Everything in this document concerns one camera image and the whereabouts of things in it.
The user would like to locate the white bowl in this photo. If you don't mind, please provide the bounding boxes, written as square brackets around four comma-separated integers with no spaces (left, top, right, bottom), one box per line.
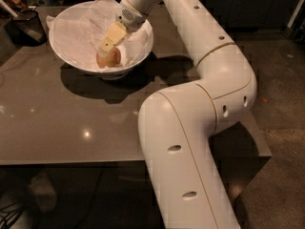
[48,0,154,81]

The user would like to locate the white paper liner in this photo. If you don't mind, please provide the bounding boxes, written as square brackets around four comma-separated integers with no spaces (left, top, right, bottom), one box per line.
[46,0,153,73]

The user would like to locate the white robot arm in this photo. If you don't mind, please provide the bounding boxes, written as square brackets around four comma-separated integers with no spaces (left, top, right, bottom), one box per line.
[102,0,256,229]

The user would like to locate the black cables on floor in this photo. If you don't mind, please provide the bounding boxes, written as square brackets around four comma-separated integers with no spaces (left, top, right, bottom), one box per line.
[0,194,42,229]

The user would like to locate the white cloth under table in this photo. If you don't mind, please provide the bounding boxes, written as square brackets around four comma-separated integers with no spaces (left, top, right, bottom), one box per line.
[29,172,57,214]

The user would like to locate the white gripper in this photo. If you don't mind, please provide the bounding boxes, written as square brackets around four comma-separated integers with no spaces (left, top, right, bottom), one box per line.
[97,0,146,56]

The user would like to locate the items in pen holder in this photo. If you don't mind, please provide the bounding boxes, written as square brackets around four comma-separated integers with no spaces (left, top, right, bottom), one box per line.
[0,0,31,21]

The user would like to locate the black mesh pen holder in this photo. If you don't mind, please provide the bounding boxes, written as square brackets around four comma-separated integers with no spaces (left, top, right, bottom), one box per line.
[13,10,48,46]

